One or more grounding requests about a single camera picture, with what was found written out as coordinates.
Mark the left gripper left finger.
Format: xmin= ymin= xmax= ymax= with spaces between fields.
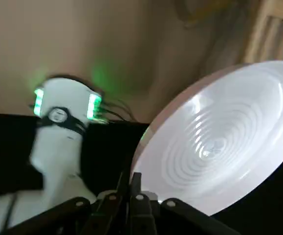
xmin=0 ymin=168 xmax=131 ymax=235

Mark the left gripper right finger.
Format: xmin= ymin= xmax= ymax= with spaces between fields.
xmin=131 ymin=172 xmax=242 ymax=235

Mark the pale pink plate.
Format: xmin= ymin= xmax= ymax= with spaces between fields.
xmin=131 ymin=60 xmax=283 ymax=217

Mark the wooden dish rack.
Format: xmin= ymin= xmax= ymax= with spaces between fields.
xmin=242 ymin=0 xmax=283 ymax=65

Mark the black left foot cable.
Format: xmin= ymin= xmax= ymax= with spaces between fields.
xmin=98 ymin=96 xmax=138 ymax=123

